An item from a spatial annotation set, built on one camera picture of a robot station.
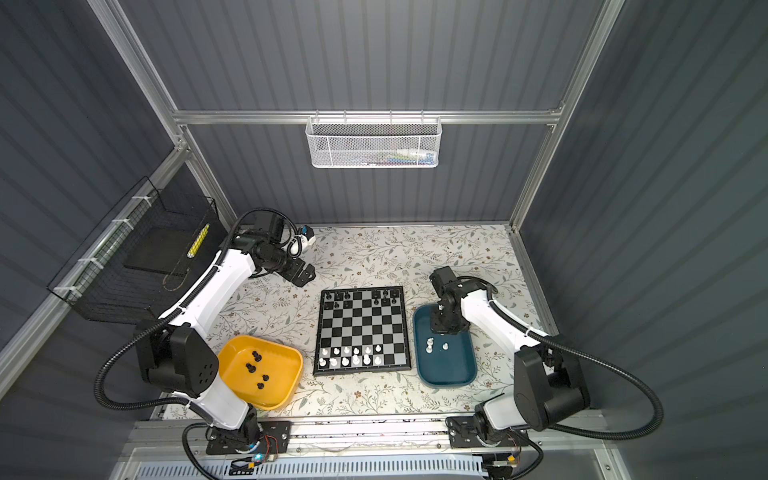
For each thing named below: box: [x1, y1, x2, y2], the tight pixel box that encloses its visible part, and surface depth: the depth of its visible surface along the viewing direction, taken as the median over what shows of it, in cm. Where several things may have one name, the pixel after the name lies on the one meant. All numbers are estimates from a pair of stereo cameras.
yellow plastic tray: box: [218, 335, 303, 410], surface depth 86 cm
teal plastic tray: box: [413, 304, 478, 388], surface depth 88 cm
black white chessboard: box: [313, 286, 412, 376], surface depth 93 cm
